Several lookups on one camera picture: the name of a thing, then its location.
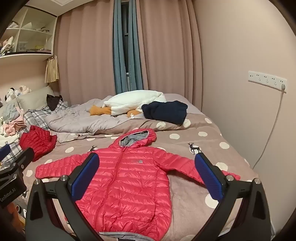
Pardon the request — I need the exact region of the beige pleated skirt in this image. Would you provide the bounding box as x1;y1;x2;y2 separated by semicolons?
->
45;56;60;83

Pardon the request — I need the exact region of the beige pillow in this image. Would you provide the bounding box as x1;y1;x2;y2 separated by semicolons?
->
17;86;55;111

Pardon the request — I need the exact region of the pink-red hooded puffer jacket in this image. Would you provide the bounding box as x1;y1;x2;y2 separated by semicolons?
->
35;128;241;239

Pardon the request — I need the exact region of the dark red puffer jacket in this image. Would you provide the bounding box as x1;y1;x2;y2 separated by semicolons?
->
19;125;57;162

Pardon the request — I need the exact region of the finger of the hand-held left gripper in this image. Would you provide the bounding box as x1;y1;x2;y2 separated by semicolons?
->
10;147;36;172
0;145;11;162

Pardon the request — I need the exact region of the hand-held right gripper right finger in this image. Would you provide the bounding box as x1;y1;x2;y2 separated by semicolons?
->
195;152;271;241

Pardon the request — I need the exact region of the dark window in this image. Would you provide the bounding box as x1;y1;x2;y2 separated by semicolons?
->
121;1;130;93

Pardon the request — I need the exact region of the blue curtain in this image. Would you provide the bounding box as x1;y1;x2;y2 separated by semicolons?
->
113;0;149;94

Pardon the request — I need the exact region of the navy blue garment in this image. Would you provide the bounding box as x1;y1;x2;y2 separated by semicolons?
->
142;100;188;124

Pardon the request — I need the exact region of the mixed small clothes heap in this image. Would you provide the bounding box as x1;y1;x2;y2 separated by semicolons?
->
0;36;16;56

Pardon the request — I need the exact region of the white wall socket strip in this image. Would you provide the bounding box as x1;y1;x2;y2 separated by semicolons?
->
248;71;287;90

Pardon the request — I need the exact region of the grey quilt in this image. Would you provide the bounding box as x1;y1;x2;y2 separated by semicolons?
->
45;96;148;135

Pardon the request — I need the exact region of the white power cable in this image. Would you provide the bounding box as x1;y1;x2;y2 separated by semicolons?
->
252;91;285;170

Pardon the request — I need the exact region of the white wall shelf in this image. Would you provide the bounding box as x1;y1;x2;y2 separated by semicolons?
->
0;6;58;62

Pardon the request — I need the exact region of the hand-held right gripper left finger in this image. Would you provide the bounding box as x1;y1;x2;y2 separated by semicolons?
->
25;153;102;241

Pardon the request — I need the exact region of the plaid pillow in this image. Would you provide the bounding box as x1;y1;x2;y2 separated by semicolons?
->
23;101;70;131

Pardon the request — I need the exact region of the black cloth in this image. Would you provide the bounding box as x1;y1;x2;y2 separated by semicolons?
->
46;94;63;111

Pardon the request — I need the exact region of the white goose plush toy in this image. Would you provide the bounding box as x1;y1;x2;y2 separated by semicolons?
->
90;90;166;117

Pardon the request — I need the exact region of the pink curtain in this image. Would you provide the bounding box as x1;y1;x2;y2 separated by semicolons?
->
136;0;204;110
57;0;116;106

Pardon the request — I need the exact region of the pastel clothes pile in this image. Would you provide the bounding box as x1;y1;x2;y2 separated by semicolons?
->
0;102;27;138

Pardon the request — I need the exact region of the black and white plush dog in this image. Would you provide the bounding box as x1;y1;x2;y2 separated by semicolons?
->
5;88;17;103

